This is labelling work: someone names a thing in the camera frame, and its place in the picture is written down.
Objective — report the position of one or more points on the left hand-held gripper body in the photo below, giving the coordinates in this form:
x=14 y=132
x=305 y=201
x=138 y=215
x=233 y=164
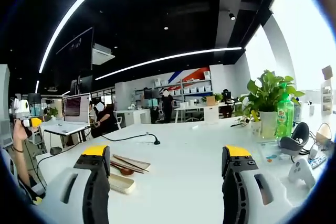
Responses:
x=22 y=107

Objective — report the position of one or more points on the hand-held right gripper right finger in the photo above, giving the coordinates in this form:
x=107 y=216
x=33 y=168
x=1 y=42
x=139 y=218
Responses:
x=236 y=197

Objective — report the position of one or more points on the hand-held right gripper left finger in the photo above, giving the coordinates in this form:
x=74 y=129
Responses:
x=95 y=197

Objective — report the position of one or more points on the beige cutlery case lid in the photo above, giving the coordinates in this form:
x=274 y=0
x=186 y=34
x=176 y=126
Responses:
x=122 y=183

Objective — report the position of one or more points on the brown wooden spoon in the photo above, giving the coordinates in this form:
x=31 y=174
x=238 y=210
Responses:
x=125 y=171

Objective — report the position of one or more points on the brown wooden chopsticks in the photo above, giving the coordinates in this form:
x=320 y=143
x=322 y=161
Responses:
x=131 y=163

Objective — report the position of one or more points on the beige cutlery case base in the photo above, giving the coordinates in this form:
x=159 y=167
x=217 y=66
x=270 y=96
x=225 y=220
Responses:
x=139 y=164

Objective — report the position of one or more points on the person's left hand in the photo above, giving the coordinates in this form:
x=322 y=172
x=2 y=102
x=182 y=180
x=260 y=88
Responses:
x=19 y=132

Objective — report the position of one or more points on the black monitor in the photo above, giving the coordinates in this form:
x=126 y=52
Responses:
x=34 y=98

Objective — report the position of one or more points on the white laptop side table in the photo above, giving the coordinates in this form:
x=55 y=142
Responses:
x=60 y=129

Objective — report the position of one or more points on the black computer mouse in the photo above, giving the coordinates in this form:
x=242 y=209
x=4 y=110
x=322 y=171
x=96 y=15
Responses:
x=55 y=150

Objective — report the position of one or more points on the open silver laptop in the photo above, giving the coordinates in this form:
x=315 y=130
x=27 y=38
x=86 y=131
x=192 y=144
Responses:
x=76 y=108

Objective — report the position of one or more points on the printed paper card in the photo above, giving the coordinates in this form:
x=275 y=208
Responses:
x=270 y=153

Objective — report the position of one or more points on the person's dark clothing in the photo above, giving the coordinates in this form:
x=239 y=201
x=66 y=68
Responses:
x=15 y=184

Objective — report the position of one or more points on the white game controller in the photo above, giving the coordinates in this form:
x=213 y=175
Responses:
x=302 y=172

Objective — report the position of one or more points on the white power adapter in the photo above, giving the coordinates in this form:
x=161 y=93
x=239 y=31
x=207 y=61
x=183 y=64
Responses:
x=313 y=153

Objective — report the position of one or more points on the grey headset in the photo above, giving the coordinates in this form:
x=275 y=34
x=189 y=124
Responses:
x=299 y=134

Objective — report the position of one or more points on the blue patterned packet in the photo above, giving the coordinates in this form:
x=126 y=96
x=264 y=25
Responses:
x=318 y=161

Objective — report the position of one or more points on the green dish soap bottle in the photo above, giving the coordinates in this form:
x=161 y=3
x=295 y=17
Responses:
x=284 y=116

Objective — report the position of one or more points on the black office chair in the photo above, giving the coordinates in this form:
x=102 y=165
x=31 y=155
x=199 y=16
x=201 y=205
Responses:
x=228 y=103

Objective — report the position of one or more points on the white ceiling air conditioner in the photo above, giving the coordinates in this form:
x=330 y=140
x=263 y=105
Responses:
x=102 y=54

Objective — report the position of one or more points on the brown cardboard box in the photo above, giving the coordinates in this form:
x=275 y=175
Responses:
x=210 y=100

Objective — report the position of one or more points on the small clear bottle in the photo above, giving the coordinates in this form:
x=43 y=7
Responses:
x=297 y=112

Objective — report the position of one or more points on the green plant in white pot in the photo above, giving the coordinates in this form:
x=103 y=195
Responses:
x=267 y=95

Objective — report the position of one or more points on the white storage shelf with boxes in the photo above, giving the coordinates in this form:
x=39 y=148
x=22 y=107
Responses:
x=194 y=87

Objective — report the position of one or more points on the black ceiling spotlight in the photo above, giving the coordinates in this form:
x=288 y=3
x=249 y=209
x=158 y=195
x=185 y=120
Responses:
x=232 y=16

